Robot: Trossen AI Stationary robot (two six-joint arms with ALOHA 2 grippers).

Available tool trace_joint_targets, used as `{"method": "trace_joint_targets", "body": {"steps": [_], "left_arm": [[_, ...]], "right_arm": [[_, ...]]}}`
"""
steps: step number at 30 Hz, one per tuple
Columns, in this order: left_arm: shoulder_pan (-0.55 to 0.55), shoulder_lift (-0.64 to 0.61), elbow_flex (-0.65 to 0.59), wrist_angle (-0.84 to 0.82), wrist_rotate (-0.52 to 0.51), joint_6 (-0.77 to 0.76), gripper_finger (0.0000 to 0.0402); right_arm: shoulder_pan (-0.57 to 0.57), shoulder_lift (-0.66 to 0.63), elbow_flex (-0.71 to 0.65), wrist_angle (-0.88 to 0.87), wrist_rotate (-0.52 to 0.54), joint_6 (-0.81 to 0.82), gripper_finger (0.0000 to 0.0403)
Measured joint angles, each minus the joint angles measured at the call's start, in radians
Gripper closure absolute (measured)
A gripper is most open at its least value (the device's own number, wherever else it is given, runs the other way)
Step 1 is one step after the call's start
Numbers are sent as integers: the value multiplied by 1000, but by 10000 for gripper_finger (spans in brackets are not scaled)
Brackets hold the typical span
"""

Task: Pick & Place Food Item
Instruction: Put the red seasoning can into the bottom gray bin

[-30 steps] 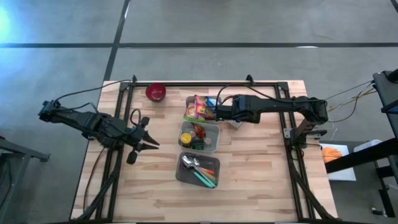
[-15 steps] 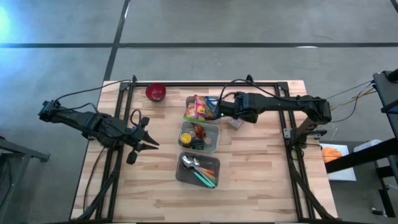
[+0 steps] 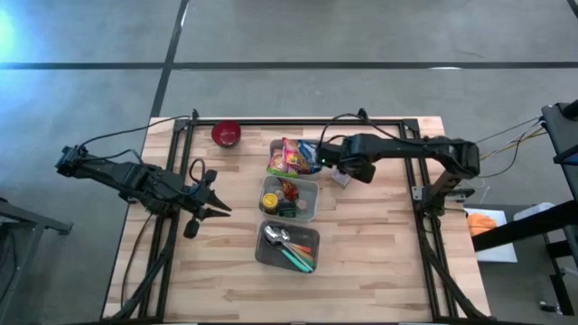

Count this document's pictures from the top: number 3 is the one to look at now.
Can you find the red white food packet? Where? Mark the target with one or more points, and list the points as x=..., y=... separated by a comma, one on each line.
x=293, y=158

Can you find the white plastic container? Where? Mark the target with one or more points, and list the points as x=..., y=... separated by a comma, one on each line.
x=535, y=210

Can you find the small green tin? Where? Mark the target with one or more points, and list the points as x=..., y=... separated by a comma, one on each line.
x=287, y=209

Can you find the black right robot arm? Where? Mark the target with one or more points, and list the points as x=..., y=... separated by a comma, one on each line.
x=420, y=153

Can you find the white flat box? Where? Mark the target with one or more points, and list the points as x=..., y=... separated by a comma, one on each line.
x=496, y=253

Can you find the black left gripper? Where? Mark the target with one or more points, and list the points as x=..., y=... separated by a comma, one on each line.
x=198, y=198

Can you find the blue yellow snack packet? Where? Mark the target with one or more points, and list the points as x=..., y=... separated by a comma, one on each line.
x=310, y=155

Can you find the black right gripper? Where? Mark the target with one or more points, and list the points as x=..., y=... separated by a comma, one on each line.
x=350, y=158

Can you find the amber sauce bottle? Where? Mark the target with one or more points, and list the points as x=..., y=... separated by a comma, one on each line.
x=290, y=189

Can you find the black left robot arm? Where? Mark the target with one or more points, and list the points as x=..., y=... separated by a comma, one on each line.
x=122, y=173

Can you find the dark grey plastic bin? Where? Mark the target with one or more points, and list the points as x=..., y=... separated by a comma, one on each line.
x=266, y=255

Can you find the light grey plastic bin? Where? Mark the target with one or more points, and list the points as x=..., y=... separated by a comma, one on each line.
x=309, y=192
x=274, y=146

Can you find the grey metal stand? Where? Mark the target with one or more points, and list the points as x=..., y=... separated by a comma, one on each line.
x=54, y=225

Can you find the red bowl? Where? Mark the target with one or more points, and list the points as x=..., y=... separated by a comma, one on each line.
x=226, y=134

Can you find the black aluminium table frame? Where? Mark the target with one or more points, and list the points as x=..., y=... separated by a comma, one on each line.
x=293, y=122

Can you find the orange cloth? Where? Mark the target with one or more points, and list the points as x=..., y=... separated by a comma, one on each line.
x=481, y=224

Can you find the brown jar yellow lid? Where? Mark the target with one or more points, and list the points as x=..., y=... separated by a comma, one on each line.
x=270, y=201

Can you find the black metal stand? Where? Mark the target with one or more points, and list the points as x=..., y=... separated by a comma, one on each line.
x=560, y=131

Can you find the paprika tin with pink label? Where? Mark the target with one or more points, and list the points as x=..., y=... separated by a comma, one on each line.
x=341, y=179

